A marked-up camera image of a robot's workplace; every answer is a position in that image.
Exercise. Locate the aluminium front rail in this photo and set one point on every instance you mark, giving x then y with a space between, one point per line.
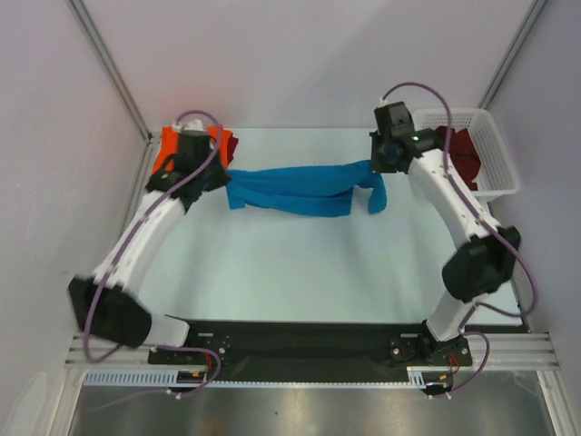
504 352

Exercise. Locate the right aluminium frame post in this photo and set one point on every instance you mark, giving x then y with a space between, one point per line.
532 17

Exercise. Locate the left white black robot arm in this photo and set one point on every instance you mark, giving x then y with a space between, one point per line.
106 304

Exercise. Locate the aluminium frame post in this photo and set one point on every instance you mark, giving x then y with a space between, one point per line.
102 52
532 17

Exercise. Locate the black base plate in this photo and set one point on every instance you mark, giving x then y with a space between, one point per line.
316 349

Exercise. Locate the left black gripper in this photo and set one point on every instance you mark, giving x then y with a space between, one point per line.
221 180

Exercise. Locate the blue t shirt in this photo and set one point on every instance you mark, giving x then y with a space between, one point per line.
313 190

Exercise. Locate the folded dark red t shirt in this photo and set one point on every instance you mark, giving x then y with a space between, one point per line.
228 148

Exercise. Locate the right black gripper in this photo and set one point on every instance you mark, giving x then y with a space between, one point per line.
379 162

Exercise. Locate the white plastic basket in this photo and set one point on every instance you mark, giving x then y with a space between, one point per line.
497 174

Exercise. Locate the folded orange t shirt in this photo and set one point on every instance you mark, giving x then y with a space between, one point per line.
169 144

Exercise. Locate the white slotted cable duct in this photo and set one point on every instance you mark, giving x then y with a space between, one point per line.
404 378

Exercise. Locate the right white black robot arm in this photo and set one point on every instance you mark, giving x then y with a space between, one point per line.
485 253

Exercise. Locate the crumpled dark red t shirt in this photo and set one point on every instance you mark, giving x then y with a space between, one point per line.
464 157

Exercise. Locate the left aluminium frame post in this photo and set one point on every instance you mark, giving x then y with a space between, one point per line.
102 52

